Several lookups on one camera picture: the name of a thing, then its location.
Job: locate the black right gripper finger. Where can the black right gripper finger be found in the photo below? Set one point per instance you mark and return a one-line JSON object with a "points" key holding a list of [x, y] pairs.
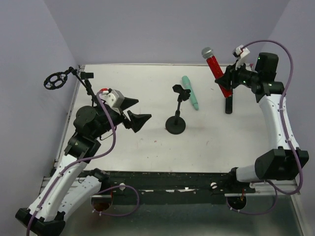
{"points": [[224, 81], [231, 70]]}

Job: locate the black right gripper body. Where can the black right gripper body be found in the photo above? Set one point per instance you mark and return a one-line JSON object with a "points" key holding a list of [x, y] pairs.
{"points": [[231, 76]]}

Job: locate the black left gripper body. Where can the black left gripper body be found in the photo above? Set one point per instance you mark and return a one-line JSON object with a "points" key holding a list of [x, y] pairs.
{"points": [[125, 118]]}

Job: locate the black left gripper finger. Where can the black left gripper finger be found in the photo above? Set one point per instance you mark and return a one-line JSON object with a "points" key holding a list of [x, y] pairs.
{"points": [[125, 103], [136, 122]]}

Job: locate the red glitter microphone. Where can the red glitter microphone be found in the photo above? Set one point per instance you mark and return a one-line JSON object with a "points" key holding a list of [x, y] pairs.
{"points": [[215, 68]]}

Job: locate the short black round-base mic stand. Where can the short black round-base mic stand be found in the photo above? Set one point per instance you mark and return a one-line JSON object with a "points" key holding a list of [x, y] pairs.
{"points": [[176, 124]]}

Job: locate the mint green microphone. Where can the mint green microphone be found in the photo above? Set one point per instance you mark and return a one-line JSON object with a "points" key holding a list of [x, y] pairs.
{"points": [[187, 85]]}

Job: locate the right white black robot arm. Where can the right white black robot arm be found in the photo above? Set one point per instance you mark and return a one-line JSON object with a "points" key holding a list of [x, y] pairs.
{"points": [[284, 158]]}

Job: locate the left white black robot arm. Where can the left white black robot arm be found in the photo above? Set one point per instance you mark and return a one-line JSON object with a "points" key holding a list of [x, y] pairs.
{"points": [[94, 137]]}

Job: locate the black microphone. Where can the black microphone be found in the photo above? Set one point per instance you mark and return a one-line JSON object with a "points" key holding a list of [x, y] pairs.
{"points": [[229, 105]]}

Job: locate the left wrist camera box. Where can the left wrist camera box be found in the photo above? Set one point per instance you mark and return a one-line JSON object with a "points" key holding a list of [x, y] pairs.
{"points": [[113, 98]]}

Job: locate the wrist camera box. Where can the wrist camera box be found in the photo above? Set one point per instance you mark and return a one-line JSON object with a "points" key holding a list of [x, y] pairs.
{"points": [[241, 54], [113, 98]]}

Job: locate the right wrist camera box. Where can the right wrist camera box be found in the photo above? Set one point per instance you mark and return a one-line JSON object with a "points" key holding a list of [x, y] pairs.
{"points": [[241, 54]]}

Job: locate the black front mounting rail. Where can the black front mounting rail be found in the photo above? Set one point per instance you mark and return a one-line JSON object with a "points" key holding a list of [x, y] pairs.
{"points": [[168, 188]]}

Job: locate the aluminium frame rail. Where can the aluminium frame rail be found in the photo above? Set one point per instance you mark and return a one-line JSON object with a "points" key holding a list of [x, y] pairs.
{"points": [[270, 188]]}

